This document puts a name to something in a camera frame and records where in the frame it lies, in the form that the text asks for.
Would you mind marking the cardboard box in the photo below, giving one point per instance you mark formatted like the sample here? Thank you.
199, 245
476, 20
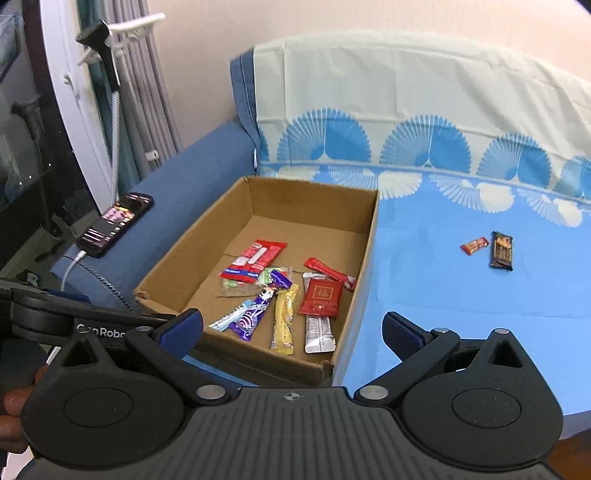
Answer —
295, 217

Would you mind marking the white grey snack packet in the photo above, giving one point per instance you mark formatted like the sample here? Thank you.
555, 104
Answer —
318, 332

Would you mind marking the black smartphone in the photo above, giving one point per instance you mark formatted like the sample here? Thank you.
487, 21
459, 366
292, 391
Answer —
113, 224

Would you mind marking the blue white snack packet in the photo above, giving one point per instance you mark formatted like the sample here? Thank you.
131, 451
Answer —
231, 317

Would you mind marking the yellow snack packet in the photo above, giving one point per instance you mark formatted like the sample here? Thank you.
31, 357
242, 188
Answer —
284, 323

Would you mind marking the person's left hand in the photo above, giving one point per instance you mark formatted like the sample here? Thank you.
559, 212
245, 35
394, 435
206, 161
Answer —
14, 404

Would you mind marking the black snack bar packet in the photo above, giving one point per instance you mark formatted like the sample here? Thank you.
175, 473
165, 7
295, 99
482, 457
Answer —
502, 253

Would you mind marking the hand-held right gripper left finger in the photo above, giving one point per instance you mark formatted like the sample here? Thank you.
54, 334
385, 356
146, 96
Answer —
180, 333

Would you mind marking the purple snack packet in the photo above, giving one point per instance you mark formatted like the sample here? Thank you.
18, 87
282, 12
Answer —
249, 325

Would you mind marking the red white snack packet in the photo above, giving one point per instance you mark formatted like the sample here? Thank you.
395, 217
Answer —
258, 256

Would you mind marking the green white snack packet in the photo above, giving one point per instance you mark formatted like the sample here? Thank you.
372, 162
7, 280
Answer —
240, 288

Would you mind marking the slim red snack packet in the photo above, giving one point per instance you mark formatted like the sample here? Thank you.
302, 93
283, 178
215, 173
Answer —
330, 272

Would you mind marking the dark glass cabinet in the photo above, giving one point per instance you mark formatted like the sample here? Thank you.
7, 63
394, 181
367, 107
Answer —
27, 161

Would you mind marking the red square snack packet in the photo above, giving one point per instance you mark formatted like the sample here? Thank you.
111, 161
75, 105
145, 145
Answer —
321, 297

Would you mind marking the white phone holder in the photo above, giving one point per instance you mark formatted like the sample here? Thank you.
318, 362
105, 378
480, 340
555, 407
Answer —
115, 32

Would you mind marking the blue fan-print sheet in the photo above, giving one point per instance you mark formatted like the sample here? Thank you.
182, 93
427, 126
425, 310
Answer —
438, 300

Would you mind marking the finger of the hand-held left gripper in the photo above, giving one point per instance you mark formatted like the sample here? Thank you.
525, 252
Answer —
134, 317

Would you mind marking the small red snack bar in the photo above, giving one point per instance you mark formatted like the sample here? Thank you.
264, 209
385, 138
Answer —
475, 245

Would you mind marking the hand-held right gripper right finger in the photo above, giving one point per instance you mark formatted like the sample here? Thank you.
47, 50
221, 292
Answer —
402, 334

